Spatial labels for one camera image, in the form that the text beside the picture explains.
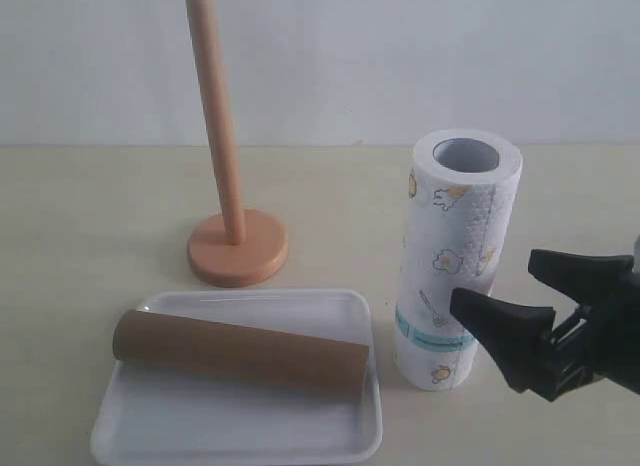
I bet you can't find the brown cardboard tube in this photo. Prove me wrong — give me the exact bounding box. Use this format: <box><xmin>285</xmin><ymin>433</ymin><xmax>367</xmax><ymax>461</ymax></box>
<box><xmin>112</xmin><ymin>310</ymin><xmax>369</xmax><ymax>399</ymax></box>

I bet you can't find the white plastic tray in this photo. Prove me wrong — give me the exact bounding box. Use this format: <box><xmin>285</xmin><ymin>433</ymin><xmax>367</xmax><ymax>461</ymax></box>
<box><xmin>90</xmin><ymin>289</ymin><xmax>383</xmax><ymax>465</ymax></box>

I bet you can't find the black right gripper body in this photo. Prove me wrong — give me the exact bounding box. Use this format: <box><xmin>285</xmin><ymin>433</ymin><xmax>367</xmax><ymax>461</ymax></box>
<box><xmin>550</xmin><ymin>271</ymin><xmax>639</xmax><ymax>386</ymax></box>

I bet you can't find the printed white paper towel roll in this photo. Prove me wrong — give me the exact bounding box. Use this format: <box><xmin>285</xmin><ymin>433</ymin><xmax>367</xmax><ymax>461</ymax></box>
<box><xmin>393</xmin><ymin>129</ymin><xmax>523</xmax><ymax>391</ymax></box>

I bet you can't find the wooden paper towel holder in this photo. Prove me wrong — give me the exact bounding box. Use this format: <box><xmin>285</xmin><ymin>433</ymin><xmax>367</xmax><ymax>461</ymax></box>
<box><xmin>186</xmin><ymin>0</ymin><xmax>288</xmax><ymax>288</ymax></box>

